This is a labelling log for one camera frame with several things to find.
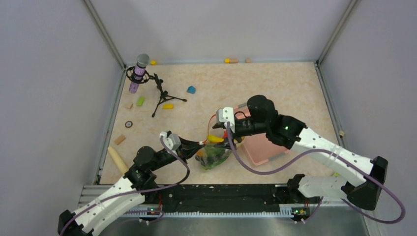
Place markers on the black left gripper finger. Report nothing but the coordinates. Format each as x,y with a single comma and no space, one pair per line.
192,151
190,144

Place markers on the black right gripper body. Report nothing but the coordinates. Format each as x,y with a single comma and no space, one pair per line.
247,126

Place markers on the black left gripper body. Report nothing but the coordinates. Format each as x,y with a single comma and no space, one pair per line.
164,158

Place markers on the clear orange zip bag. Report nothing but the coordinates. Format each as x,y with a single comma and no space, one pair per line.
209,128

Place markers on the toy banana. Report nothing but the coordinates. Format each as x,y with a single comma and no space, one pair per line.
214,139

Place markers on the pink plastic basket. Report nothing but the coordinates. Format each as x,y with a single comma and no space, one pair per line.
258,150

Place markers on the toy mango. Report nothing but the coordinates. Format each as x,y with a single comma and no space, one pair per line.
210,156

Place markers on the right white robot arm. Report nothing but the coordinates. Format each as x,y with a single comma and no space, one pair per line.
361,178

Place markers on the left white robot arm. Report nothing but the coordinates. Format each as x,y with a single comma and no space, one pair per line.
130,189

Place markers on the cream wooden cylinder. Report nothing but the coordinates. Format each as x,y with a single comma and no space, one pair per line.
117,159

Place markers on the tan wooden block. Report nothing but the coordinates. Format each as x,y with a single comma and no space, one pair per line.
119,139

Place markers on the blue block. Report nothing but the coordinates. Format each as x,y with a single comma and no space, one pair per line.
191,90

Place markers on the green block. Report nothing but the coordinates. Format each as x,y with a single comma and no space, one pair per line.
140,101

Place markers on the black microphone tripod stand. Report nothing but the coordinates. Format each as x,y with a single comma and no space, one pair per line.
164,95

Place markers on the purple microphone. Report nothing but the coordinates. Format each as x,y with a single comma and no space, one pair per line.
138,72

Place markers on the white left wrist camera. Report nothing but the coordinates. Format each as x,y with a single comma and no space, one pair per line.
170,140

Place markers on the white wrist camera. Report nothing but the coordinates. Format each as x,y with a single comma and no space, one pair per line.
170,140
225,116

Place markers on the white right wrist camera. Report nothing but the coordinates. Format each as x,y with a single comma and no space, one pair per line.
225,116

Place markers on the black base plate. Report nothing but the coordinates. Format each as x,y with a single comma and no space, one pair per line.
226,198

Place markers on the yellow tan cylinder at wall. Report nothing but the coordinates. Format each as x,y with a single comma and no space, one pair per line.
231,60

